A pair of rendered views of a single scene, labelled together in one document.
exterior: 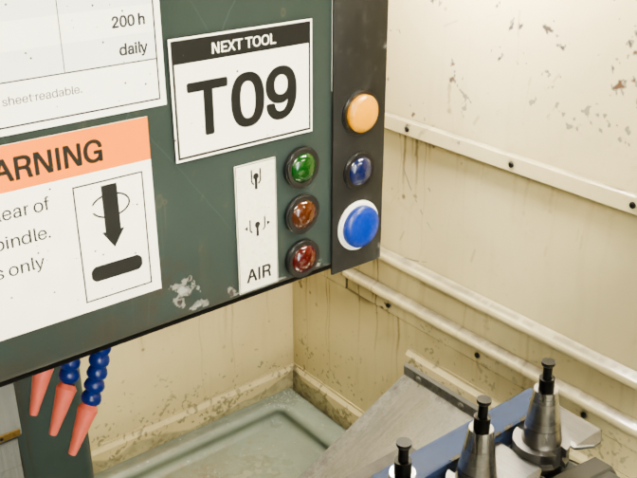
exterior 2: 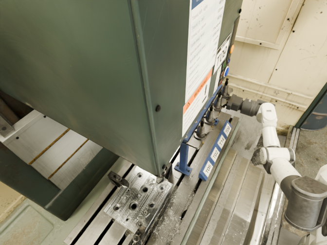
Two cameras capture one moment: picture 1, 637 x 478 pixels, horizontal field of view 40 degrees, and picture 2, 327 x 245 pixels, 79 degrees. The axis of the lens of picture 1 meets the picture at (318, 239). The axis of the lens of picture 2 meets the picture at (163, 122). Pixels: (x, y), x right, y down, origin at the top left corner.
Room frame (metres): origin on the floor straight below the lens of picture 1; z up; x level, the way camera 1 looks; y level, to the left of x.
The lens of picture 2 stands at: (0.10, 0.34, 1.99)
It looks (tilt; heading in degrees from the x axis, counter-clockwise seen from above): 49 degrees down; 343
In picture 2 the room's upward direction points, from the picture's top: 4 degrees counter-clockwise
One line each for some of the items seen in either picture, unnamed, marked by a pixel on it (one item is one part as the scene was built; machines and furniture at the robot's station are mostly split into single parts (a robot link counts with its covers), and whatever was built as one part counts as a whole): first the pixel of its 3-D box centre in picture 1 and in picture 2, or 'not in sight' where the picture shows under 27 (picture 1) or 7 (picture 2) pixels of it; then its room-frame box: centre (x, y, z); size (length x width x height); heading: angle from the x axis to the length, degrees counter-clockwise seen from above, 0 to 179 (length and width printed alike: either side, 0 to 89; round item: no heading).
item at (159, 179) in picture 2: not in sight; (163, 174); (0.58, 0.21, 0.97); 0.13 x 0.03 x 0.15; 129
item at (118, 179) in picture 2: not in sight; (119, 181); (0.63, 0.45, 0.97); 0.13 x 0.03 x 0.15; 39
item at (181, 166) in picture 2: not in sight; (183, 156); (0.60, 0.08, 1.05); 0.10 x 0.05 x 0.30; 39
